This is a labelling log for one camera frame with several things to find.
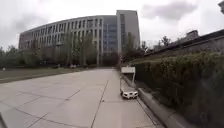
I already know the long low dark building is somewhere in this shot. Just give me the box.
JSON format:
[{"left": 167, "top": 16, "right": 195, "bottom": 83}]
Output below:
[{"left": 128, "top": 29, "right": 224, "bottom": 64}]

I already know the dark green hedge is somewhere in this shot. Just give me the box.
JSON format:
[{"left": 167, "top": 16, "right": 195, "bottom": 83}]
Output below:
[{"left": 133, "top": 51, "right": 224, "bottom": 128}]

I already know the small white robot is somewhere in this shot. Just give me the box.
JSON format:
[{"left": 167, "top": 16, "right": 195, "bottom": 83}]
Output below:
[{"left": 120, "top": 88, "right": 139, "bottom": 100}]

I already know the grass strip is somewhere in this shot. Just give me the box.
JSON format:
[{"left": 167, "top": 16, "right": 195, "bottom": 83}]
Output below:
[{"left": 0, "top": 67, "right": 85, "bottom": 84}]

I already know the row of trees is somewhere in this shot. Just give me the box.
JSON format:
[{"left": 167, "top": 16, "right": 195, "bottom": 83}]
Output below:
[{"left": 0, "top": 31, "right": 121, "bottom": 68}]

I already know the grey stone kerb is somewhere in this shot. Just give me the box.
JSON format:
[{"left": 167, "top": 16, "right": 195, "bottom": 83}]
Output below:
[{"left": 119, "top": 73, "right": 198, "bottom": 128}]

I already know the large curved grey building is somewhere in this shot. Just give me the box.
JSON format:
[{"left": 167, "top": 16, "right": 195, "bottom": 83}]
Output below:
[{"left": 18, "top": 9, "right": 141, "bottom": 66}]

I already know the grey paved plaza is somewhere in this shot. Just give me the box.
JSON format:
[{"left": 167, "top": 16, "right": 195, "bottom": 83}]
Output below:
[{"left": 0, "top": 68, "right": 162, "bottom": 128}]

